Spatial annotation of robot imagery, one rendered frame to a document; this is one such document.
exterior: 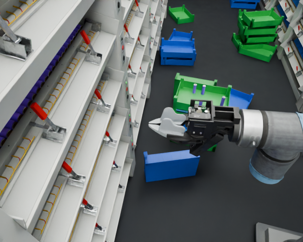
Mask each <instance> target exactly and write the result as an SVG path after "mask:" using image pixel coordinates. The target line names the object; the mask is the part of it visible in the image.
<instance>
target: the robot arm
mask: <svg viewBox="0 0 303 242"><path fill-rule="evenodd" d="M195 101H201V102H206V105H205V106H199V105H198V104H195ZM184 124H185V127H187V131H185V130H186V129H185V127H183V125H184ZM149 127H150V128H151V129H153V130H154V131H155V132H157V133H158V134H160V135H162V136H164V137H167V139H169V140H171V141H174V142H176V143H179V144H182V145H189V153H190V154H192V155H194V156H196V157H197V156H199V155H200V154H202V153H203V152H205V151H206V150H208V149H209V148H211V147H212V146H214V145H216V144H217V143H219V142H220V141H221V140H223V139H224V135H228V140H229V141H230V142H235V143H236V145H237V146H242V147H254V148H256V149H255V152H254V154H253V156H252V158H251V159H250V163H249V170H250V172H251V174H252V175H253V176H254V177H255V178H256V179H257V180H259V181H261V182H263V183H266V184H275V183H278V182H279V181H280V180H282V179H283V178H284V175H285V173H286V172H287V171H288V169H289V168H290V167H291V166H292V165H293V164H294V163H295V161H296V160H297V159H298V158H299V157H303V113H298V112H295V113H292V112H277V111H263V110H253V109H240V108H239V107H229V106H215V105H213V101H212V100H202V99H190V107H189V109H188V114H176V113H175V112H174V110H173V109H172V108H170V107H167V108H165V109H164V111H163V113H162V116H161V118H158V119H155V120H152V121H151V122H149ZM283 242H303V236H302V237H301V238H299V239H297V240H295V239H289V240H285V241H283Z"/></svg>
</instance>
